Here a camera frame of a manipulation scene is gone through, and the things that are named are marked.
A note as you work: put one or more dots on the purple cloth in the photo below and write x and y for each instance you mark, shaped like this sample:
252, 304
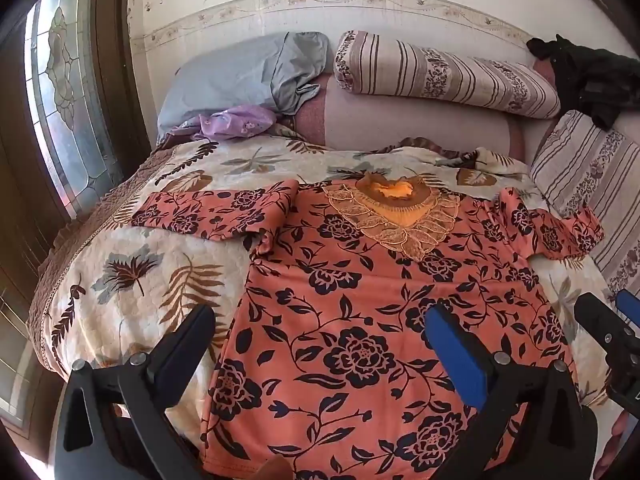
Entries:
235, 121

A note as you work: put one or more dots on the striped floral bolster pillow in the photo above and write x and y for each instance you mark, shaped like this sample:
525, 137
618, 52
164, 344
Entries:
440, 75

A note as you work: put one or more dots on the black garment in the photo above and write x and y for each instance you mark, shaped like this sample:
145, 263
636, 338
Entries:
590, 75

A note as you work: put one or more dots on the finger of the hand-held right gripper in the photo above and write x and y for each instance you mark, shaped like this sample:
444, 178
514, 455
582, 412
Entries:
602, 321
629, 305

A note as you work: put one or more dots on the wooden door frame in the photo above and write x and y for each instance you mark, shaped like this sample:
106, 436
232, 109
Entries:
117, 60

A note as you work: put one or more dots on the grey pillow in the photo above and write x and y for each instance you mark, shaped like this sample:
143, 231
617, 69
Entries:
235, 77

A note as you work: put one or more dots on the stained glass door panel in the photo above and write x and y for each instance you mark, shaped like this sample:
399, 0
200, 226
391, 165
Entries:
65, 85

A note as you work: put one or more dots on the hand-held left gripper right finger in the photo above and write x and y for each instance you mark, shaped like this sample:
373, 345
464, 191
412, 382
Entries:
456, 355

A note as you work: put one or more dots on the striped floral flat pillow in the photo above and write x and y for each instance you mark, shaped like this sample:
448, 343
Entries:
585, 170

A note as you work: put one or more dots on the pink bolster cushion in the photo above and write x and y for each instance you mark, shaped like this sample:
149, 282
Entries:
400, 125

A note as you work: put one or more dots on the orange floral shirt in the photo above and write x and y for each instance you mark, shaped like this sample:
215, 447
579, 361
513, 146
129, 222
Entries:
350, 310

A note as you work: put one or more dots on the leaf print blanket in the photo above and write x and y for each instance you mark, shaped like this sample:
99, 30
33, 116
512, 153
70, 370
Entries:
105, 240

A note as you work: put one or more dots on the person's right hand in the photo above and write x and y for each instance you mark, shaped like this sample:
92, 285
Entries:
616, 440

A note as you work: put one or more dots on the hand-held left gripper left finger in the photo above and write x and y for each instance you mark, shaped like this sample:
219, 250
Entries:
192, 331

